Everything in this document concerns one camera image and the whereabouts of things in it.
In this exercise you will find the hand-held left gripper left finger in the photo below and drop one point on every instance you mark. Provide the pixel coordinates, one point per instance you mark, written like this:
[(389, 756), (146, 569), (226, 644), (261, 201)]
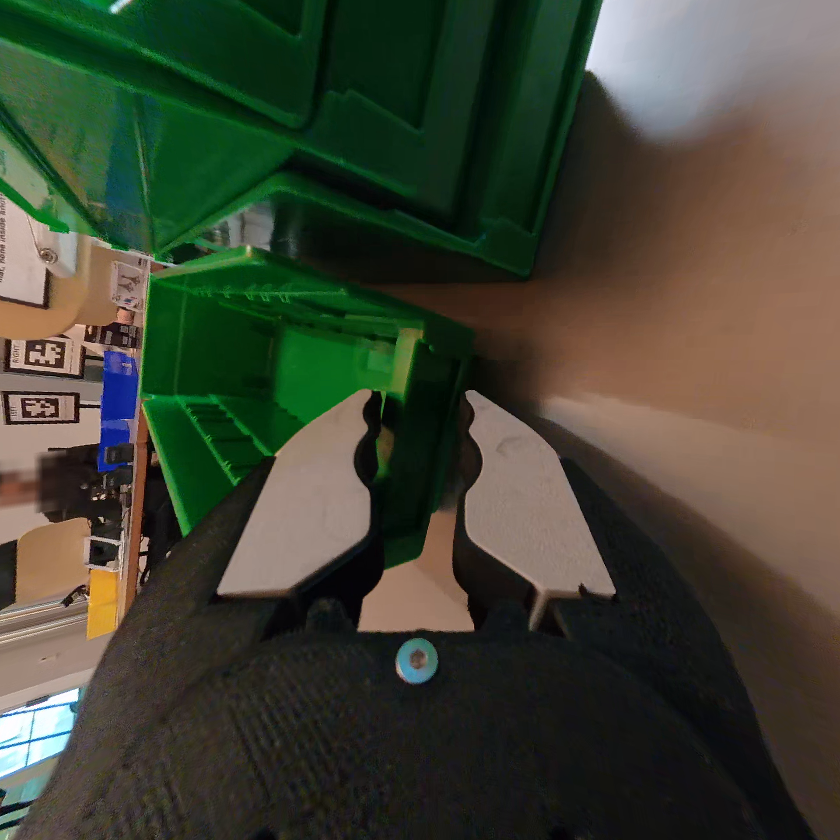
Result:
[(308, 512)]

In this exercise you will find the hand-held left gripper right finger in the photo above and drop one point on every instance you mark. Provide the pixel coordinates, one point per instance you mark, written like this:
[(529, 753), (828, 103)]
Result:
[(531, 512)]

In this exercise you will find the brown wooden table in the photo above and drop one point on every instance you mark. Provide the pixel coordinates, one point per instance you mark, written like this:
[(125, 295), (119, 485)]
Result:
[(134, 525)]

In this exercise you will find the blue plastic bin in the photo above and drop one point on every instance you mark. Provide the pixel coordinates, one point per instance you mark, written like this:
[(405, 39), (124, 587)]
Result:
[(115, 443), (120, 387)]

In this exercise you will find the yellow plastic bin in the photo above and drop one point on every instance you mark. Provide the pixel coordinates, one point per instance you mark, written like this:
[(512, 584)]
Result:
[(103, 604)]

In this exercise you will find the black printed card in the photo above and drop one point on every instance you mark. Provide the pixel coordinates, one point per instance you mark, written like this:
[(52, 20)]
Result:
[(113, 336)]

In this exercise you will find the black and white marker poster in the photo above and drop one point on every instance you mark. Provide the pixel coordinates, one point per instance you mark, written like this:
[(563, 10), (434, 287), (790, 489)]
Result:
[(46, 358), (40, 407)]

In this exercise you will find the clear acrylic sign holder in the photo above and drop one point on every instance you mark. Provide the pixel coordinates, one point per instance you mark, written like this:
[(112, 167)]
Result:
[(130, 285)]

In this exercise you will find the clear page holder bar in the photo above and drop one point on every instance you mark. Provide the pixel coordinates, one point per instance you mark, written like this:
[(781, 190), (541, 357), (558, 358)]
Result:
[(58, 253)]

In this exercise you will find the white instruction sheet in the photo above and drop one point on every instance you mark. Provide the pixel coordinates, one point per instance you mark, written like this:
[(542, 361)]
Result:
[(19, 262)]

